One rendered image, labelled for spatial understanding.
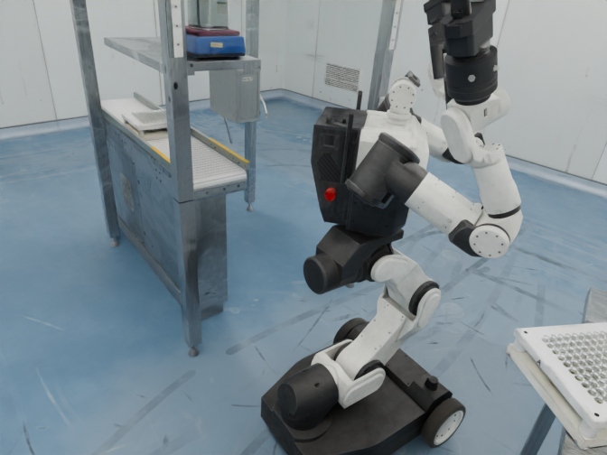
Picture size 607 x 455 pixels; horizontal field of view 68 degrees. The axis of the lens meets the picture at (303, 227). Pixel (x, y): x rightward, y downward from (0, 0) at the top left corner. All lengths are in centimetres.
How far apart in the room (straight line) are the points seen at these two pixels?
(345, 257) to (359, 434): 70
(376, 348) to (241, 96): 105
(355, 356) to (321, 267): 53
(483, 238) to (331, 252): 48
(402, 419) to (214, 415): 72
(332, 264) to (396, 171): 39
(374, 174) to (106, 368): 156
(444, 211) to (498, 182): 12
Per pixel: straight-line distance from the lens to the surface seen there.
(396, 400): 184
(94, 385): 215
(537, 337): 112
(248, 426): 192
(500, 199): 98
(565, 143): 490
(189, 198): 171
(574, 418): 105
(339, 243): 131
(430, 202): 101
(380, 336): 170
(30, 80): 516
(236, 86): 175
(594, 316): 141
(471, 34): 84
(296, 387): 157
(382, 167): 101
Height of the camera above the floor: 153
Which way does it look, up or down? 29 degrees down
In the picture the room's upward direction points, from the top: 5 degrees clockwise
